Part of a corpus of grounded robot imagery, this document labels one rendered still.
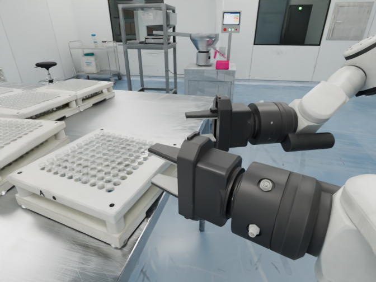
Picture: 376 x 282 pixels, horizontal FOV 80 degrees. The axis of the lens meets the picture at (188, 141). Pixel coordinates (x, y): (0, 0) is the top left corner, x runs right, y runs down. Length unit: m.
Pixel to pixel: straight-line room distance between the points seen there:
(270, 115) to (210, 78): 2.40
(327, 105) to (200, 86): 2.42
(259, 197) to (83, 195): 0.28
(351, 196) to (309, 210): 0.04
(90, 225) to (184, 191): 0.19
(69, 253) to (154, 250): 1.13
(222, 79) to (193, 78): 0.36
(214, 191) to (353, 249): 0.13
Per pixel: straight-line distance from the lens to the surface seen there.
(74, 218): 0.44
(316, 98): 0.52
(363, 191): 0.24
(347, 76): 0.65
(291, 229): 0.24
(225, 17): 3.16
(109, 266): 0.39
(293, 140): 0.48
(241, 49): 5.62
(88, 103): 1.07
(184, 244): 1.54
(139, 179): 0.41
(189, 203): 0.30
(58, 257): 0.43
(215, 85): 2.85
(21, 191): 0.53
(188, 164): 0.26
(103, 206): 0.37
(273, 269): 1.52
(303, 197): 0.24
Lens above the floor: 1.21
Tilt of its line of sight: 27 degrees down
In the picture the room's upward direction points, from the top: straight up
